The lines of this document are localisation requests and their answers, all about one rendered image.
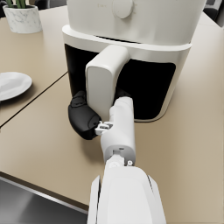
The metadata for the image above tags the potted plant marble pot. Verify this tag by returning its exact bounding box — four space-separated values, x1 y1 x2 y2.
2 0 44 34

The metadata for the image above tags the pale air fryer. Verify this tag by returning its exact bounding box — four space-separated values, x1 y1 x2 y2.
61 0 207 123

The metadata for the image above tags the white plate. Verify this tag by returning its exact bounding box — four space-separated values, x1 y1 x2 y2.
0 71 33 102

